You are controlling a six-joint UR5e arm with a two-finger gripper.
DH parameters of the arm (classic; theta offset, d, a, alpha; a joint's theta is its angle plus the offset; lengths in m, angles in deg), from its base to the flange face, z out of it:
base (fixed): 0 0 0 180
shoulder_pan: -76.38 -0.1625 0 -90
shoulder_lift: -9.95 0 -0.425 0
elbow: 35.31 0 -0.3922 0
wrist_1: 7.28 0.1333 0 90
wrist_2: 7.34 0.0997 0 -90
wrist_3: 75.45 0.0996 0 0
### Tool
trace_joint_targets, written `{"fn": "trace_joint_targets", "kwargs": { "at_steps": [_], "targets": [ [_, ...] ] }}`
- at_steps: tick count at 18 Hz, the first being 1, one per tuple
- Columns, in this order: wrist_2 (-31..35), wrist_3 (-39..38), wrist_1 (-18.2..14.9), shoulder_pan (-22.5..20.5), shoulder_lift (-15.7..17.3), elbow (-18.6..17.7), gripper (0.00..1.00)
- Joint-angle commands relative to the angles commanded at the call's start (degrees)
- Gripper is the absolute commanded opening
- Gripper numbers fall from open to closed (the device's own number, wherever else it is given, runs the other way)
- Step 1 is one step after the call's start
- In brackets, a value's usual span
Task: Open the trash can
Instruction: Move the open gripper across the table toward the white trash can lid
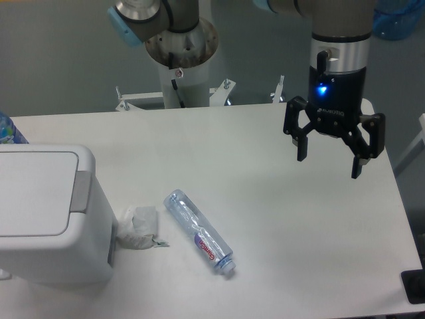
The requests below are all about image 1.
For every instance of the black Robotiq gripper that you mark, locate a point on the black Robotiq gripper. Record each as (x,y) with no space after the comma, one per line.
(333,108)

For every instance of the white push-lid trash can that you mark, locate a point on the white push-lid trash can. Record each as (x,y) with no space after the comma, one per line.
(57,226)

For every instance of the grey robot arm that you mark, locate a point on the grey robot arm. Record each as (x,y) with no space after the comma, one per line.
(340,34)

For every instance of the large blue water jug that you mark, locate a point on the large blue water jug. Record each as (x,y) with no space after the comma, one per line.
(396,20)

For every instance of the clear empty plastic bottle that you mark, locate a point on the clear empty plastic bottle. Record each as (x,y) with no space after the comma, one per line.
(197,227)

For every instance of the black clamp at table corner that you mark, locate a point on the black clamp at table corner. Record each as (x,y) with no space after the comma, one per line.
(413,281)

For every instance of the crumpled white paper wrapper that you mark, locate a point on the crumpled white paper wrapper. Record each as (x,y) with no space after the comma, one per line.
(138,229)

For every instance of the blue labelled bottle at left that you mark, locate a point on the blue labelled bottle at left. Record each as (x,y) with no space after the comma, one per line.
(9,132)

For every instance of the white right mounting bracket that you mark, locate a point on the white right mounting bracket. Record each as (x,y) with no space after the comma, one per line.
(278,95)

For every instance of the white mounting bracket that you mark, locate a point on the white mounting bracket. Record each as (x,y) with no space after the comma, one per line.
(139,101)
(278,95)
(220,96)

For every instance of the white frame at right edge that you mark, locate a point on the white frame at right edge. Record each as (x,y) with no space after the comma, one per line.
(414,149)

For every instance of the white middle mounting bracket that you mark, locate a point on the white middle mounting bracket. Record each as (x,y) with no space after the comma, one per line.
(220,96)

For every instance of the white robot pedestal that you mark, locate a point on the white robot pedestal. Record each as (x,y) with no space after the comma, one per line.
(183,61)

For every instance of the white left mounting bracket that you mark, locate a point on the white left mounting bracket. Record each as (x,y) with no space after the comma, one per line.
(139,101)

